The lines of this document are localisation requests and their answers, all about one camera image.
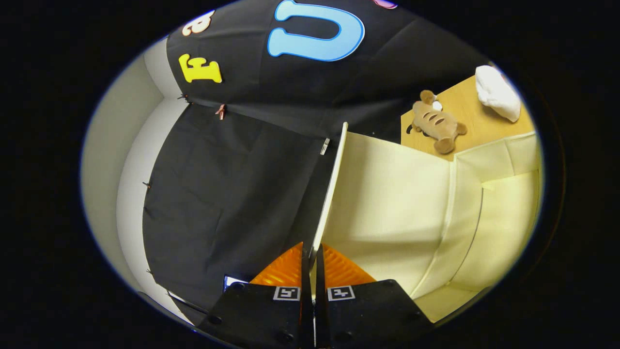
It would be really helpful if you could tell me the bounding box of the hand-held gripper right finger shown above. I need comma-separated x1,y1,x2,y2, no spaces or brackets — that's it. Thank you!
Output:
315,244,434,349

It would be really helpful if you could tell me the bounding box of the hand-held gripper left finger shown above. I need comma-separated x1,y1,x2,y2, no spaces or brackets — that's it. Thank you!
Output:
196,241,314,349

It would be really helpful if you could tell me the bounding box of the grey and cream storage box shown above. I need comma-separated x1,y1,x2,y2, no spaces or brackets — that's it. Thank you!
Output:
310,122,541,323

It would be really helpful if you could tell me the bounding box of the brown striped plush toy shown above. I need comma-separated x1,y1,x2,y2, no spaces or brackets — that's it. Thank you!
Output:
407,90,468,155

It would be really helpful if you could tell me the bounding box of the white plush toy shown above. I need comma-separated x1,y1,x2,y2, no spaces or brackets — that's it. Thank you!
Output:
475,64,522,123

